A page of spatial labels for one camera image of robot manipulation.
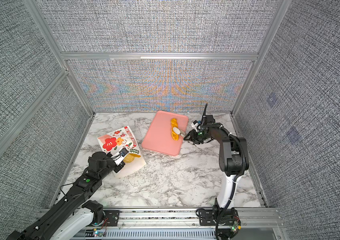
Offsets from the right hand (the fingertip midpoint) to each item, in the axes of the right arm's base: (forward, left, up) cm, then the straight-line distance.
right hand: (187, 139), depth 97 cm
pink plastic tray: (+4, +19, -4) cm, 20 cm away
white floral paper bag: (-7, +45, +7) cm, 46 cm away
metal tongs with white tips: (+5, +5, +2) cm, 7 cm away
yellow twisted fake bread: (+17, +8, -3) cm, 19 cm away
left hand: (-14, +37, +8) cm, 40 cm away
